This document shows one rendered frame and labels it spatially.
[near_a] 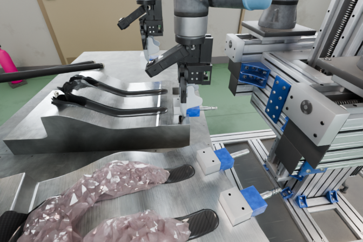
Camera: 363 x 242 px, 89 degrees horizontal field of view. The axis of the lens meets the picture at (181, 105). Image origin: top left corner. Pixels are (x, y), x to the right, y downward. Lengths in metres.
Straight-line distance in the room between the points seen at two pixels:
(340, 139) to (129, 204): 0.46
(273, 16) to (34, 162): 0.96
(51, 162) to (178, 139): 0.35
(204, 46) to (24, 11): 3.02
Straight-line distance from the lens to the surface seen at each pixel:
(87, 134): 0.56
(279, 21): 0.90
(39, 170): 0.63
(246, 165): 1.33
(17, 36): 3.48
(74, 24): 3.06
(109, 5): 2.90
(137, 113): 0.57
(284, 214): 1.23
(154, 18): 0.73
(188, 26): 0.42
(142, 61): 0.77
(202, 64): 0.46
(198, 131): 0.61
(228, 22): 3.15
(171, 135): 0.52
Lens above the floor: 1.21
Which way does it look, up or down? 35 degrees down
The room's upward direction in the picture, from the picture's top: straight up
